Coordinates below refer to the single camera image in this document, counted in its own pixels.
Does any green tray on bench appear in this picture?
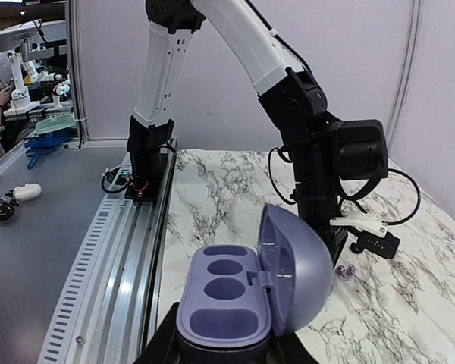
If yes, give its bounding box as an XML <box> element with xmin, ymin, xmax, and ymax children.
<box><xmin>35</xmin><ymin>114</ymin><xmax>76</xmax><ymax>136</ymax></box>

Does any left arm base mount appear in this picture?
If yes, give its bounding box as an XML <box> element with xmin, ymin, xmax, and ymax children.
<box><xmin>101</xmin><ymin>139</ymin><xmax>177</xmax><ymax>203</ymax></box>

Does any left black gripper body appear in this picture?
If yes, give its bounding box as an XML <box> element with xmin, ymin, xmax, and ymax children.
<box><xmin>287</xmin><ymin>119</ymin><xmax>388</xmax><ymax>263</ymax></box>

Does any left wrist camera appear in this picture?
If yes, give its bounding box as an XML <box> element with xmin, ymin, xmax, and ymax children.
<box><xmin>330</xmin><ymin>212</ymin><xmax>400</xmax><ymax>259</ymax></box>

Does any white earbud case on bench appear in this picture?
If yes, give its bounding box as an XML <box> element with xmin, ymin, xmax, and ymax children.
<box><xmin>12</xmin><ymin>183</ymin><xmax>42</xmax><ymax>202</ymax></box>

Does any aluminium front rail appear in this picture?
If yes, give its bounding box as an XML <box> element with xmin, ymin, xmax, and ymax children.
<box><xmin>37</xmin><ymin>140</ymin><xmax>177</xmax><ymax>363</ymax></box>

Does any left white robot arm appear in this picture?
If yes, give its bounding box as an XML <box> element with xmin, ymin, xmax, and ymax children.
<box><xmin>127</xmin><ymin>1</ymin><xmax>388</xmax><ymax>260</ymax></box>

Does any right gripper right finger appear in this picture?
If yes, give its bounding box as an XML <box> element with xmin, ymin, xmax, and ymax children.
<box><xmin>265</xmin><ymin>331</ymin><xmax>319</xmax><ymax>364</ymax></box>

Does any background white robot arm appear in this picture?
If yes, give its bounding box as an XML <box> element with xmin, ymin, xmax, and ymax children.
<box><xmin>4</xmin><ymin>39</ymin><xmax>71</xmax><ymax>118</ymax></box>

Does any purple earbud charging case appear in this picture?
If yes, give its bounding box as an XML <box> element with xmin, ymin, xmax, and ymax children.
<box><xmin>176</xmin><ymin>204</ymin><xmax>334</xmax><ymax>363</ymax></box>

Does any blue strap on bench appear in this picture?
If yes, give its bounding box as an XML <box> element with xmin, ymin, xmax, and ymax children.
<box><xmin>24</xmin><ymin>132</ymin><xmax>77</xmax><ymax>171</ymax></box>

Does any purple earbud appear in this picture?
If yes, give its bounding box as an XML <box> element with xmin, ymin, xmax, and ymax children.
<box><xmin>335</xmin><ymin>264</ymin><xmax>356</xmax><ymax>281</ymax></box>

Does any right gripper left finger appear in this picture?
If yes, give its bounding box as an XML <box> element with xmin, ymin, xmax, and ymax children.
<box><xmin>136</xmin><ymin>302</ymin><xmax>181</xmax><ymax>364</ymax></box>

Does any right aluminium corner post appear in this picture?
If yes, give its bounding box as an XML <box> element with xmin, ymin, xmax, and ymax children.
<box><xmin>386</xmin><ymin>0</ymin><xmax>425</xmax><ymax>153</ymax></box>

